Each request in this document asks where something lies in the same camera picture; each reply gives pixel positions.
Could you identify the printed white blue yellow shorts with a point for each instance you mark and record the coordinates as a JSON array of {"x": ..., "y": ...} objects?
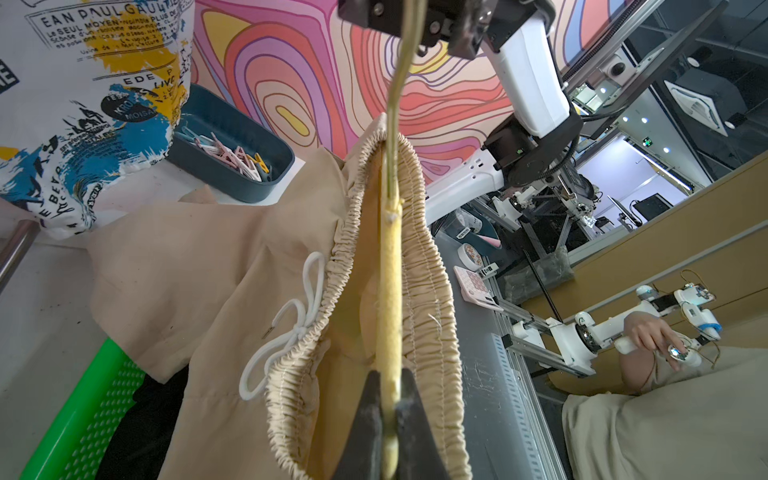
[{"x": 91, "y": 91}]

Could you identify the person in beige shirt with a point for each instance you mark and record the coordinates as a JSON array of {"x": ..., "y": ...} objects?
[{"x": 673, "y": 422}]

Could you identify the white tape roll on desk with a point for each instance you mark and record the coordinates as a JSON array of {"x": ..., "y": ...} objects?
[{"x": 469, "y": 257}]

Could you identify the black shorts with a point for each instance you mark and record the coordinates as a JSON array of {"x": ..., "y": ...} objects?
[{"x": 138, "y": 448}]

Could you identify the beige shorts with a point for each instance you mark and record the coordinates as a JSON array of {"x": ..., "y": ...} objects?
[{"x": 271, "y": 310}]

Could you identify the green plastic basket tray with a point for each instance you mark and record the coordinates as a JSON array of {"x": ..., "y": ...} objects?
[{"x": 75, "y": 443}]

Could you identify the clothes rack with steel bar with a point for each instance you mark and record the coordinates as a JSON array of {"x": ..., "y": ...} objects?
[{"x": 16, "y": 247}]

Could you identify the yellow hanger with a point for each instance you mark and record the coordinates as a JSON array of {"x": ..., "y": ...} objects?
[{"x": 389, "y": 309}]

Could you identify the dark teal clothespin bin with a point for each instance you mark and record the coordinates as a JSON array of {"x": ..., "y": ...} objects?
[{"x": 225, "y": 149}]

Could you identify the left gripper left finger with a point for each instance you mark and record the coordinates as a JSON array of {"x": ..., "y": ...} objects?
[{"x": 361, "y": 457}]

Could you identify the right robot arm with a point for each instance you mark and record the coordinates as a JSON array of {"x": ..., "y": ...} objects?
[{"x": 532, "y": 143}]

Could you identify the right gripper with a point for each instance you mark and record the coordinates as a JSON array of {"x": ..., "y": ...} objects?
[{"x": 464, "y": 25}]

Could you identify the pink calculator on desk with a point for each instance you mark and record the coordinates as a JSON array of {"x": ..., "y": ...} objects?
[{"x": 474, "y": 290}]

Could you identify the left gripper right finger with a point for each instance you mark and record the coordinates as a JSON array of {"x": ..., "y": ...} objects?
[{"x": 418, "y": 456}]

